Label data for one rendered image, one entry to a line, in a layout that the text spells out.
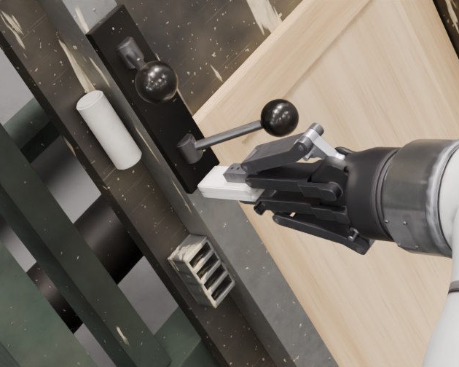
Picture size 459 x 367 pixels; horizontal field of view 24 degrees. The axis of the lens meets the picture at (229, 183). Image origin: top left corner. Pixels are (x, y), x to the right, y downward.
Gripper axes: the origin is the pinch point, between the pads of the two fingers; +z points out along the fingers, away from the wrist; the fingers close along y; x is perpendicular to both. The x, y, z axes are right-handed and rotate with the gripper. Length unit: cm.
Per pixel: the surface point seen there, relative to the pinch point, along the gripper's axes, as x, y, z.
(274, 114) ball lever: 8.5, -1.3, 0.7
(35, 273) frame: 9, 33, 79
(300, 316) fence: 6.0, 26.3, 11.7
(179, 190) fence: 2.0, 3.5, 12.4
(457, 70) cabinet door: 49, 24, 14
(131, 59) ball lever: 2.8, -12.4, 8.2
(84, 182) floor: 65, 67, 158
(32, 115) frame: 64, 44, 159
